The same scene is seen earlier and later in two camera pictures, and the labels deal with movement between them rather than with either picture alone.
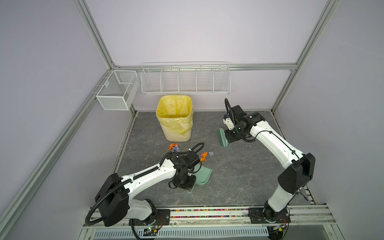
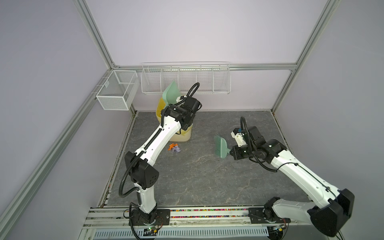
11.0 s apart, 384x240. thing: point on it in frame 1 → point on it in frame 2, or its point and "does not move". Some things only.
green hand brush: [222, 137] → [221, 147]
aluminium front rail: [311, 217] does not move
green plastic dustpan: [202, 176] → [170, 94]
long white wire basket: [186, 78] does not move
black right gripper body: [233, 135] → [242, 152]
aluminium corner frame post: [329, 9] does not move
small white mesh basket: [119, 90] does not move
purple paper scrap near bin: [176, 148] does not move
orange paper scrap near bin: [171, 145] does not move
